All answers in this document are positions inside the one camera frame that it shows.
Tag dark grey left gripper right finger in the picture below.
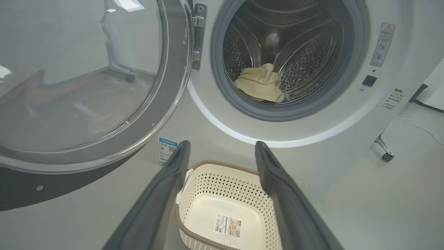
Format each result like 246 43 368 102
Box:
255 141 344 250

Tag thin white floor cable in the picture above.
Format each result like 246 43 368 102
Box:
395 116 444 145

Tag round dark washing machine door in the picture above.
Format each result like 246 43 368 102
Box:
0 0 195 211

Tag steel washer drum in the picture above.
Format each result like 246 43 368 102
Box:
222 0 345 105

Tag cream perforated laundry basket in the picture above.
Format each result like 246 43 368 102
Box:
174 160 283 250

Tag black caster wheel with bracket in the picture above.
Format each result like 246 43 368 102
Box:
375 134 395 163

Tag white basket barcode label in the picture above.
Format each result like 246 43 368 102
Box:
214 214 242 239

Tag grey washer warning sticker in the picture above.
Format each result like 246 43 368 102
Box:
370 23 396 67

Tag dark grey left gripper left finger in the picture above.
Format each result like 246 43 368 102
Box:
102 140 191 250

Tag blue energy label sticker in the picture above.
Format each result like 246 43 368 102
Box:
159 137 178 163

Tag white washing machine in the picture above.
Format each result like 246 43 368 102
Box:
134 0 444 209

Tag small cream garment blue trim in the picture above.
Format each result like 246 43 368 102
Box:
233 62 290 104

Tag metal door hinge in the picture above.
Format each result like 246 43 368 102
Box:
192 3 208 70

